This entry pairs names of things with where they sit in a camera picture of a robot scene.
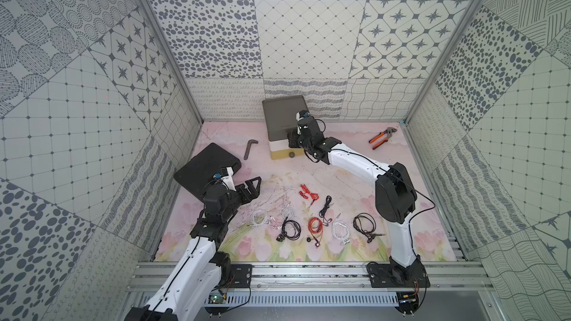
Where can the black earphones left coil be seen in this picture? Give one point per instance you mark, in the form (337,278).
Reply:
(290,230)

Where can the orange handled pliers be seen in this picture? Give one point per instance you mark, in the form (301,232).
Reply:
(382,137)

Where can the black earphones right coil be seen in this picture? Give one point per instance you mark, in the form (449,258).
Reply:
(366,225)

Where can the dark grey hex wrench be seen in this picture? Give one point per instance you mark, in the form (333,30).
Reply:
(249,145)

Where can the black earphones coil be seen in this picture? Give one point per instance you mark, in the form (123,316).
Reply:
(290,230)
(366,225)

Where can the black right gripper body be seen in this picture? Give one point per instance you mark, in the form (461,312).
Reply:
(296,141)

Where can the red earphones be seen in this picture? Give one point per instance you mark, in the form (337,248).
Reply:
(307,194)
(316,229)

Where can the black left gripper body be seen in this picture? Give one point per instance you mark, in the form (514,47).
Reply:
(243,189)

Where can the white earphones left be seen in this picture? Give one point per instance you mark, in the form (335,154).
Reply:
(261,218)

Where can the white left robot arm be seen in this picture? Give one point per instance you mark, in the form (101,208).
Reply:
(203,267)

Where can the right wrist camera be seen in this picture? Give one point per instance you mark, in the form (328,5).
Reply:
(302,114)

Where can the white earphones middle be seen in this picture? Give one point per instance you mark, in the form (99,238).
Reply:
(288,213)

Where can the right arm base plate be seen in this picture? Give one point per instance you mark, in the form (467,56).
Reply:
(393,275)

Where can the white earphones right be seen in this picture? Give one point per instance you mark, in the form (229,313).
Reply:
(340,230)

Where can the black plastic tool case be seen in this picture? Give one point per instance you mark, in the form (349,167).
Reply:
(195,175)

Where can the yellow white drawer cabinet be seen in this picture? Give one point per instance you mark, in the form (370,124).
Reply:
(281,119)

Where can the black earphones small bundle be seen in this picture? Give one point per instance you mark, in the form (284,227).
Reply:
(323,211)

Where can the white earphones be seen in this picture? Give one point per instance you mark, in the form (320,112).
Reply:
(288,213)
(340,230)
(261,218)

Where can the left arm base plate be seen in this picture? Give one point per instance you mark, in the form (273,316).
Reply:
(236,276)

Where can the aluminium rail frame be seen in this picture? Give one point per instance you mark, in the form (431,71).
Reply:
(338,284)

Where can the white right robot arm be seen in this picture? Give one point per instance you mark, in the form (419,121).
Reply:
(395,196)

